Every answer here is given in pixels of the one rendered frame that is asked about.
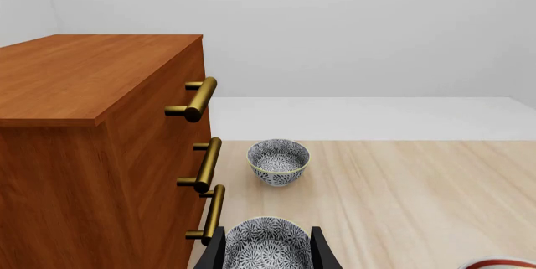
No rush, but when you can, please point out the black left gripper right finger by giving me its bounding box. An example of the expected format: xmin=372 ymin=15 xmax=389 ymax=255
xmin=310 ymin=225 xmax=343 ymax=269

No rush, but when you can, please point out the brass middle drawer handle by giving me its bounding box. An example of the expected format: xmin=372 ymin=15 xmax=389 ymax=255
xmin=176 ymin=136 xmax=223 ymax=194

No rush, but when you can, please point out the white plate with red ring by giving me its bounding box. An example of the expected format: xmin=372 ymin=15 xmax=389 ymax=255
xmin=456 ymin=256 xmax=536 ymax=269

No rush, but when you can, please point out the wooden cabinet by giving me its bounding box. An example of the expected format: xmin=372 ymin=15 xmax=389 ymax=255
xmin=0 ymin=33 xmax=213 ymax=269

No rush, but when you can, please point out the black white patterned bowl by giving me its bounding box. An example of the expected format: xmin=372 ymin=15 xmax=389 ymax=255
xmin=221 ymin=216 xmax=313 ymax=269
xmin=245 ymin=138 xmax=312 ymax=189

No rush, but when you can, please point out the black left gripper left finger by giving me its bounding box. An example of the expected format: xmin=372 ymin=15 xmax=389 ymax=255
xmin=195 ymin=226 xmax=228 ymax=269

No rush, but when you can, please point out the brass bottom drawer handle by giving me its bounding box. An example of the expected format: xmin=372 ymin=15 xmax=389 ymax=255
xmin=184 ymin=184 xmax=226 ymax=246

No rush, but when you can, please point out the brass drawer handle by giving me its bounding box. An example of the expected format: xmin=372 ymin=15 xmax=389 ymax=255
xmin=184 ymin=184 xmax=226 ymax=246
xmin=163 ymin=75 xmax=219 ymax=123
xmin=176 ymin=136 xmax=223 ymax=194

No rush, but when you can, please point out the brass top drawer handle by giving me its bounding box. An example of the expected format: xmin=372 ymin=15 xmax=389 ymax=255
xmin=163 ymin=75 xmax=219 ymax=123

